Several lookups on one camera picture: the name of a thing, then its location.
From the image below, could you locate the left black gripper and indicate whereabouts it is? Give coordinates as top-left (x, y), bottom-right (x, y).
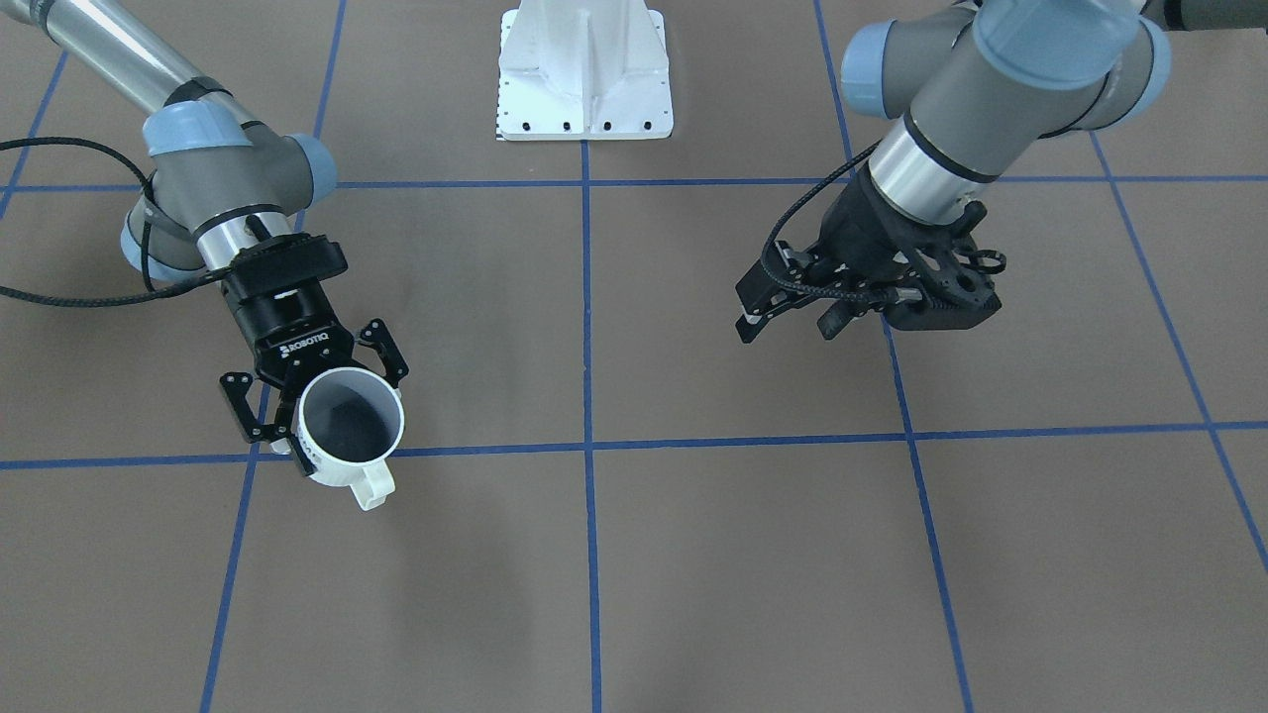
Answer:
top-left (735, 166), bottom-right (978, 344)

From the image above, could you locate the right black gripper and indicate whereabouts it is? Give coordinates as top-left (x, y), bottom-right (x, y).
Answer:
top-left (219, 280), bottom-right (410, 478)

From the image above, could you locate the white HOME mug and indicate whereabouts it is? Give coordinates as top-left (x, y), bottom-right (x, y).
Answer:
top-left (294, 365), bottom-right (406, 511)

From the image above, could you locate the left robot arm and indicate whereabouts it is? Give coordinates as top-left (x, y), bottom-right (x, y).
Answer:
top-left (735, 1), bottom-right (1265, 343)

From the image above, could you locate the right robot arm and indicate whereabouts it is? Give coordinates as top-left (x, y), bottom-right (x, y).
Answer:
top-left (3, 1), bottom-right (408, 509)

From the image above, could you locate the brown table mat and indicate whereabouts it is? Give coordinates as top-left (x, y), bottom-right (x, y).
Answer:
top-left (3, 1), bottom-right (1267, 712)

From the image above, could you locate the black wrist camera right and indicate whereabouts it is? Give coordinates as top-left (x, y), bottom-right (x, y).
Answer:
top-left (222, 232), bottom-right (347, 301)

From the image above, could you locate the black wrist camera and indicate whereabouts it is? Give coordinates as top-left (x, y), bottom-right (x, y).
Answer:
top-left (883, 239), bottom-right (1008, 331)
top-left (222, 232), bottom-right (347, 301)

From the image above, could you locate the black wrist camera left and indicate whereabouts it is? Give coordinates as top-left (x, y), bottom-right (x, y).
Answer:
top-left (883, 239), bottom-right (1008, 331)

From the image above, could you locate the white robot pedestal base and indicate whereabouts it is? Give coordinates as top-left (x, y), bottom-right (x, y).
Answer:
top-left (495, 1), bottom-right (675, 142)

